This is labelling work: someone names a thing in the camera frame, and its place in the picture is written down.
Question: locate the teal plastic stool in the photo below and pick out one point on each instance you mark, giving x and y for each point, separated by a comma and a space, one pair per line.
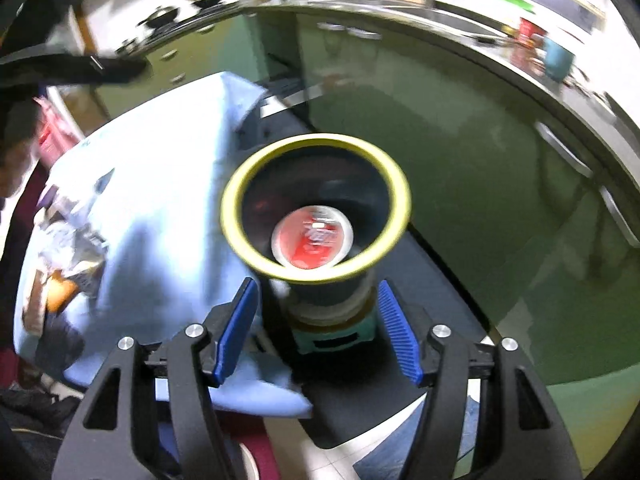
332, 335

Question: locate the light blue tablecloth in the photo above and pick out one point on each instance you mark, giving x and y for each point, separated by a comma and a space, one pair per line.
165, 185

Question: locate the red checked apron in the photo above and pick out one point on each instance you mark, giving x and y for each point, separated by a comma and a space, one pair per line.
47, 130

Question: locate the blue cup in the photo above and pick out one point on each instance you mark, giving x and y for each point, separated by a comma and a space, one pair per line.
557, 57

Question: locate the black wok with lid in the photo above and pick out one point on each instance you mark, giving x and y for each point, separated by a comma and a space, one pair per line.
160, 16

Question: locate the orange packet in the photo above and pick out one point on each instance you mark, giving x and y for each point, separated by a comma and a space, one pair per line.
57, 294

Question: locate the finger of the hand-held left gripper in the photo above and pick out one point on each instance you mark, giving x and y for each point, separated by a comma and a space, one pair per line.
75, 69

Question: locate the red cup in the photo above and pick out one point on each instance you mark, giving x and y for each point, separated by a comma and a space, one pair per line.
530, 32

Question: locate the green drawer cabinet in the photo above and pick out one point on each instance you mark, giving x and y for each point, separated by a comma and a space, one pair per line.
200, 55

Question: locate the pile of crumpled wrappers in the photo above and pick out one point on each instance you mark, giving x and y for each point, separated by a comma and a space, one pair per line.
75, 250

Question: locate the dark stone countertop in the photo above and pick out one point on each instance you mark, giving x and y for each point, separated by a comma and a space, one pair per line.
585, 102

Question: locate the blue denim cloth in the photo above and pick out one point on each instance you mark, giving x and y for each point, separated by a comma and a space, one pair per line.
465, 435

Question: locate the green sink cabinet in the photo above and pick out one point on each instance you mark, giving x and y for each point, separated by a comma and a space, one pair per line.
450, 160

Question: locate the steel sink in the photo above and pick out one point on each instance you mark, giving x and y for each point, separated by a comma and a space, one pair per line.
450, 22

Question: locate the red soda can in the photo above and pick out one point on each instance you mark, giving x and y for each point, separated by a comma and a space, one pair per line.
312, 237

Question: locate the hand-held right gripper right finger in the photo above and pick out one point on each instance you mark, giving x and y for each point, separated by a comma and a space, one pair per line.
397, 330

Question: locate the small steel pot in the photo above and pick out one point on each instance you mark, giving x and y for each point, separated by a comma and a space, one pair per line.
127, 46

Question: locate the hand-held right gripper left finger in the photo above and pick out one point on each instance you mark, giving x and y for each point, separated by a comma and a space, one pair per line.
235, 330

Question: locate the black bin with yellow rim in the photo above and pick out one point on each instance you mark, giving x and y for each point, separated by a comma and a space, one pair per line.
310, 175

